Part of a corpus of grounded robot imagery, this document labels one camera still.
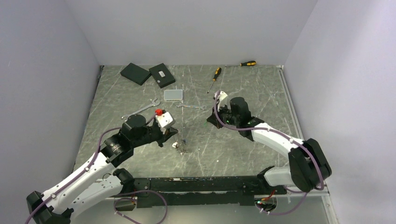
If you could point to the black yellow screwdriver far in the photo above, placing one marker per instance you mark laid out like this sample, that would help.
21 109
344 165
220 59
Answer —
244 64

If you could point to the black flat box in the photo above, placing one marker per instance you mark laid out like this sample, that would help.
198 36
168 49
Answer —
135 74

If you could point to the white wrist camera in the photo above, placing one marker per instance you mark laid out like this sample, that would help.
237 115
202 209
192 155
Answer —
221 99
165 120

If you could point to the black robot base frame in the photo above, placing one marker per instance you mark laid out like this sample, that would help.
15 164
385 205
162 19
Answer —
242 190

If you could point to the silver left wrench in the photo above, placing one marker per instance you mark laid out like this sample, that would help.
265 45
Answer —
154 102

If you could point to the black yellow screwdriver near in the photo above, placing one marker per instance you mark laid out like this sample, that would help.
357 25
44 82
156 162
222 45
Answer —
215 77

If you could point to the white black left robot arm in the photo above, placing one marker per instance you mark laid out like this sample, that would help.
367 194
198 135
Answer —
99 177

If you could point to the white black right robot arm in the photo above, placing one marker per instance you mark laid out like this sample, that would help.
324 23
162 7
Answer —
307 166

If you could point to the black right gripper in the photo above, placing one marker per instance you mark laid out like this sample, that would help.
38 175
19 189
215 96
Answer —
214 120

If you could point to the silver right wrench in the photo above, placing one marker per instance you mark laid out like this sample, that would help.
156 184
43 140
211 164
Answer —
191 106

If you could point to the white network switch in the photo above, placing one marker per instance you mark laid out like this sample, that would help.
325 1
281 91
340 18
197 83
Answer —
173 95

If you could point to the black box with label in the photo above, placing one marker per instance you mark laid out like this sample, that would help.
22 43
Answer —
162 75

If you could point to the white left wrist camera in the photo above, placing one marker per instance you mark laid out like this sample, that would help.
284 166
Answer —
165 120

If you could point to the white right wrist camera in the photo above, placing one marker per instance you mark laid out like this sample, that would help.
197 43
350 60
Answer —
221 99

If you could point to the black yellow screwdriver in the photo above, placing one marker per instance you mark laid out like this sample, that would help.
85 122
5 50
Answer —
244 64
215 77

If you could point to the silver wrench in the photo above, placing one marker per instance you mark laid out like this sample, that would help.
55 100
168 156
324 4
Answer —
154 102
191 106

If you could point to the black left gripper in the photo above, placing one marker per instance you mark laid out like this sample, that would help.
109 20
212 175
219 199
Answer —
169 132

